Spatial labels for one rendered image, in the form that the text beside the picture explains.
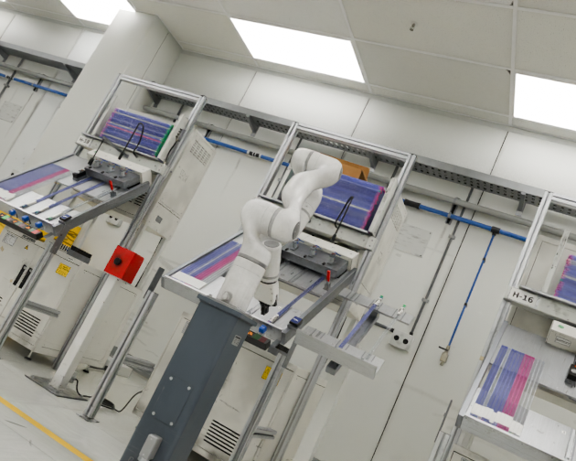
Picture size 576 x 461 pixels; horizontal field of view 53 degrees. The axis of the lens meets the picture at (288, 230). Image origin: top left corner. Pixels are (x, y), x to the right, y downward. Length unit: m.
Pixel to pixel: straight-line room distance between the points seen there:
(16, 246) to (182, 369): 2.04
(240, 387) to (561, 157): 3.06
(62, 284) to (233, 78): 3.03
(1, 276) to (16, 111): 3.64
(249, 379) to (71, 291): 1.25
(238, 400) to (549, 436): 1.35
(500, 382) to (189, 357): 1.23
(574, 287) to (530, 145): 2.15
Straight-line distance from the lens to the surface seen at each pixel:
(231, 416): 2.87
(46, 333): 3.58
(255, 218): 2.14
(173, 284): 2.78
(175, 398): 2.07
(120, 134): 3.98
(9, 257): 3.91
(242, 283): 2.08
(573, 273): 2.90
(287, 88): 5.54
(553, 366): 2.73
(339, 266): 2.92
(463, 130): 4.94
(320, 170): 2.34
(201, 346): 2.06
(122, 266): 3.12
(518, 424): 2.37
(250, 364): 2.86
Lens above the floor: 0.62
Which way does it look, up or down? 11 degrees up
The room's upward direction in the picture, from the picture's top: 26 degrees clockwise
